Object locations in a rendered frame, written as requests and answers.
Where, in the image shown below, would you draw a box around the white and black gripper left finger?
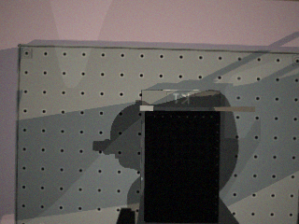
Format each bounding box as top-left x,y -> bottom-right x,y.
116,208 -> 135,224

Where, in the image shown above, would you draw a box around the grey perforated base plate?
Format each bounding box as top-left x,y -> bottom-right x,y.
14,44 -> 299,224

